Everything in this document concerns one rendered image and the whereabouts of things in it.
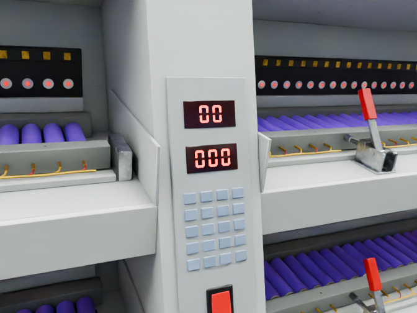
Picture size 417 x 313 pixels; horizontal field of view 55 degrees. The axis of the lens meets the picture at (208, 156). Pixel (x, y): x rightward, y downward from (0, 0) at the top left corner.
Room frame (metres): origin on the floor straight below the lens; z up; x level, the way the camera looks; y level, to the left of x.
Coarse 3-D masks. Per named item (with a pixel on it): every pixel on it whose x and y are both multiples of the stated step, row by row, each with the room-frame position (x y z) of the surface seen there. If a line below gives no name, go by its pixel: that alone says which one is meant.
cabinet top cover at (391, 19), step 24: (24, 0) 0.46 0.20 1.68; (48, 0) 0.46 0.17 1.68; (72, 0) 0.47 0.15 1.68; (96, 0) 0.47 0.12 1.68; (264, 0) 0.50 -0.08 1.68; (288, 0) 0.50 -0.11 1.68; (312, 0) 0.51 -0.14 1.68; (336, 0) 0.51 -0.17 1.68; (360, 0) 0.52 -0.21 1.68; (384, 0) 0.52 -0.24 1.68; (408, 0) 0.53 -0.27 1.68; (336, 24) 0.63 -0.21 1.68; (360, 24) 0.64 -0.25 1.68; (384, 24) 0.65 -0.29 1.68; (408, 24) 0.65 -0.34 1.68
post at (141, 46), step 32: (128, 0) 0.36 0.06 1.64; (160, 0) 0.32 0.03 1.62; (192, 0) 0.33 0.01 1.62; (224, 0) 0.34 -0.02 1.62; (128, 32) 0.37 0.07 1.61; (160, 32) 0.31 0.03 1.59; (192, 32) 0.33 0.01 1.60; (224, 32) 0.34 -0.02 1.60; (128, 64) 0.38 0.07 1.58; (160, 64) 0.31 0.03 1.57; (192, 64) 0.32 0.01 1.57; (224, 64) 0.34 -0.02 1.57; (128, 96) 0.38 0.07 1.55; (160, 96) 0.31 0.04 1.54; (160, 128) 0.31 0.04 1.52; (256, 128) 0.35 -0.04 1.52; (160, 160) 0.31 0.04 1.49; (256, 160) 0.35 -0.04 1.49; (160, 192) 0.31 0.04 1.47; (256, 192) 0.35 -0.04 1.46; (160, 224) 0.31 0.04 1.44; (256, 224) 0.35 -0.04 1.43; (160, 256) 0.31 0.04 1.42; (256, 256) 0.35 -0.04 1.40; (160, 288) 0.32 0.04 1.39; (256, 288) 0.34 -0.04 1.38
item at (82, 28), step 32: (0, 0) 0.45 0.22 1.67; (0, 32) 0.45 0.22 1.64; (32, 32) 0.46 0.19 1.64; (64, 32) 0.48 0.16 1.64; (96, 32) 0.49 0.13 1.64; (256, 32) 0.58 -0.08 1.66; (288, 32) 0.60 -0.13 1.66; (320, 32) 0.63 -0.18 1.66; (352, 32) 0.65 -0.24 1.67; (384, 32) 0.68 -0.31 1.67; (416, 32) 0.71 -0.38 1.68; (96, 64) 0.49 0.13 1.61; (96, 96) 0.49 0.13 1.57; (96, 128) 0.49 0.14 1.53; (32, 288) 0.45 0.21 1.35
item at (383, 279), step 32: (352, 224) 0.61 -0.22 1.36; (384, 224) 0.63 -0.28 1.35; (416, 224) 0.64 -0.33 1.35; (288, 256) 0.53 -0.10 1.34; (320, 256) 0.54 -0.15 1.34; (352, 256) 0.56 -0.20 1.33; (384, 256) 0.56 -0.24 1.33; (416, 256) 0.56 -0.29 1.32; (288, 288) 0.47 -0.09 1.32; (320, 288) 0.47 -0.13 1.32; (352, 288) 0.47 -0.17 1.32; (384, 288) 0.50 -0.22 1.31; (416, 288) 0.52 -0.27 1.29
